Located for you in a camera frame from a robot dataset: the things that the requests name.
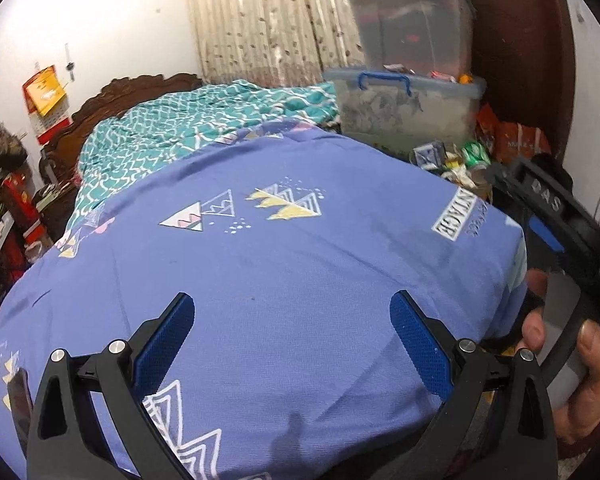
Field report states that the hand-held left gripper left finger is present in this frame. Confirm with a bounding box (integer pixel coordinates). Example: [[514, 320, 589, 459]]
[[26, 291, 196, 480]]

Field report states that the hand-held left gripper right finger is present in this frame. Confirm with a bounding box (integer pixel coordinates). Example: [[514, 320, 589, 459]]
[[389, 290, 561, 480]]

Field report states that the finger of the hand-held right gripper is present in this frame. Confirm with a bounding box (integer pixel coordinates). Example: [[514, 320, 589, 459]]
[[525, 215, 567, 257], [485, 157, 529, 197]]

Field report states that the green snack packet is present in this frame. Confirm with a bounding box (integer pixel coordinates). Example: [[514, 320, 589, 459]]
[[461, 141, 492, 167]]

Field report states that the crumpled pale wrapper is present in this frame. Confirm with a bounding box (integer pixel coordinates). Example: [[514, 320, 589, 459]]
[[440, 160, 483, 186]]

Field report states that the red orange snack bag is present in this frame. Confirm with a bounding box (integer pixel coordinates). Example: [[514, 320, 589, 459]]
[[475, 105, 501, 153]]

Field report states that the blue white carton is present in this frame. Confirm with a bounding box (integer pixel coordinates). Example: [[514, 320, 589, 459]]
[[412, 144, 447, 171]]

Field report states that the brown wooden wardrobe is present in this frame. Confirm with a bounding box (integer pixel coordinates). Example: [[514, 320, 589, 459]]
[[457, 0, 578, 161]]

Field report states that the blue printed bed sheet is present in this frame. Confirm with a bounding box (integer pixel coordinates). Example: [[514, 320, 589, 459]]
[[0, 115, 528, 480]]

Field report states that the storage box teal lid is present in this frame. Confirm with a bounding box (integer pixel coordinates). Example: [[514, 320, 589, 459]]
[[340, 0, 476, 78]]

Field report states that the cluttered shelf rack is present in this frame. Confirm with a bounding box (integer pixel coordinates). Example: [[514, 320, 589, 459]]
[[0, 120, 56, 321]]

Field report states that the red box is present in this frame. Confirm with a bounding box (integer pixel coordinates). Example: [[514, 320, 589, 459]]
[[0, 172, 35, 221]]

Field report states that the teal patterned blanket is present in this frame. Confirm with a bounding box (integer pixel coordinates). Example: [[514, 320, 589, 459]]
[[77, 79, 341, 211]]

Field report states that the carved wooden headboard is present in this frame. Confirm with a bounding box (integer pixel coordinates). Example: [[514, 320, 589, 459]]
[[39, 72, 203, 186]]

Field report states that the beige patterned curtain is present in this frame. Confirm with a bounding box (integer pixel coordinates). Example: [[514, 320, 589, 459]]
[[182, 0, 376, 86]]

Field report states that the clear storage box blue handle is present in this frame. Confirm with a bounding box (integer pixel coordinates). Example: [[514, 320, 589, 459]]
[[322, 66, 487, 153]]

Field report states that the red yellow wall calendar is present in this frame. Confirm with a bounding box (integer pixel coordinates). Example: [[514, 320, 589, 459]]
[[22, 65, 73, 146]]

